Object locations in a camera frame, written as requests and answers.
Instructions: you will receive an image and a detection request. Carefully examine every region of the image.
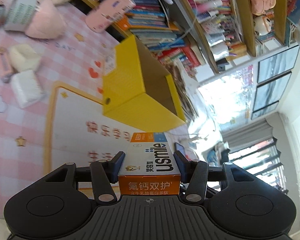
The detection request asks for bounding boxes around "yellow cardboard box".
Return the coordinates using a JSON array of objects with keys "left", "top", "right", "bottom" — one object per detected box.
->
[{"left": 103, "top": 35, "right": 185, "bottom": 132}]

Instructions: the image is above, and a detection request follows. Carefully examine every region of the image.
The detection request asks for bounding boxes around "pink sticker cylinder container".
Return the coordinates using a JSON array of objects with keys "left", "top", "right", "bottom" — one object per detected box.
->
[{"left": 85, "top": 0, "right": 136, "bottom": 33}]

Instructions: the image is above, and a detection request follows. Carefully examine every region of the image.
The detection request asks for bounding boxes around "usmile toothpaste box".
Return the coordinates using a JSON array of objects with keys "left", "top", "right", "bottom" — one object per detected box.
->
[{"left": 118, "top": 132, "right": 181, "bottom": 196}]

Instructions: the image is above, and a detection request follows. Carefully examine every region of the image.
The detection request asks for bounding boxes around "cream sponge block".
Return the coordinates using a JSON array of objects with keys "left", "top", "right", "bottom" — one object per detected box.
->
[{"left": 8, "top": 44, "right": 42, "bottom": 72}]

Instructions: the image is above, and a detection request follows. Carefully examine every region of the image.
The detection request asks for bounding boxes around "stack of loose papers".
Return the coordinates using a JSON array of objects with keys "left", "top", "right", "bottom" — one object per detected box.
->
[{"left": 165, "top": 62, "right": 207, "bottom": 127}]

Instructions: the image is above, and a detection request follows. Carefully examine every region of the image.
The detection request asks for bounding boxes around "white sponge block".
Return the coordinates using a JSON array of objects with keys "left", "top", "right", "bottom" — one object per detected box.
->
[{"left": 10, "top": 69, "right": 45, "bottom": 108}]

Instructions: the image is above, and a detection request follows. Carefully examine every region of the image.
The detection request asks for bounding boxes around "white cable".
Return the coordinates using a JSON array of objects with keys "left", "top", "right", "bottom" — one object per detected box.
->
[{"left": 156, "top": 0, "right": 199, "bottom": 55}]

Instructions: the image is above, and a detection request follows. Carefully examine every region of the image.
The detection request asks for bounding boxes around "clear packing tape roll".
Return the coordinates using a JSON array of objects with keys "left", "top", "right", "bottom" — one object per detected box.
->
[{"left": 4, "top": 0, "right": 39, "bottom": 33}]

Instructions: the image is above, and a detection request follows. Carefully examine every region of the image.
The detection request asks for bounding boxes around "pink plush toy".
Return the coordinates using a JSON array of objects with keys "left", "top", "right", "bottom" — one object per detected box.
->
[{"left": 24, "top": 0, "right": 66, "bottom": 40}]

